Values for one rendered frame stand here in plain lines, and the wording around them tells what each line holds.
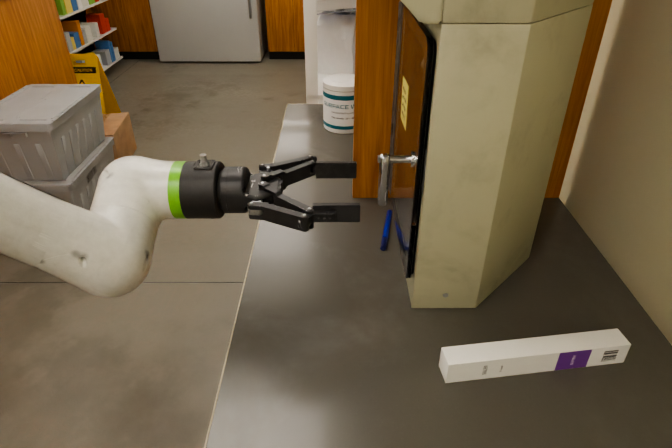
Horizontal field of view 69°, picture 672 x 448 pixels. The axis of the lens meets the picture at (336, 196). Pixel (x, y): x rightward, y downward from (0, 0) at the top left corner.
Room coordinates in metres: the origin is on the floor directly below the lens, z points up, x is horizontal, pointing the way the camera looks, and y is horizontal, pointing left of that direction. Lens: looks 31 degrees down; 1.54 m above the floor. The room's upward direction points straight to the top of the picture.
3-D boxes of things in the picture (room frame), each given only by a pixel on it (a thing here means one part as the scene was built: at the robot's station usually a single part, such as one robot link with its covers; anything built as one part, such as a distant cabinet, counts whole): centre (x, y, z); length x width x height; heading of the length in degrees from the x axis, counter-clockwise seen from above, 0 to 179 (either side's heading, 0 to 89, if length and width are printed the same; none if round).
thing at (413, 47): (0.78, -0.12, 1.19); 0.30 x 0.01 x 0.40; 0
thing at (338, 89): (1.43, -0.03, 1.02); 0.13 x 0.13 x 0.15
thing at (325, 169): (0.75, 0.00, 1.14); 0.07 x 0.01 x 0.03; 90
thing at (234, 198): (0.68, 0.13, 1.14); 0.09 x 0.08 x 0.07; 90
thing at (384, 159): (0.68, -0.09, 1.17); 0.05 x 0.03 x 0.10; 90
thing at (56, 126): (2.44, 1.55, 0.49); 0.60 x 0.42 x 0.33; 0
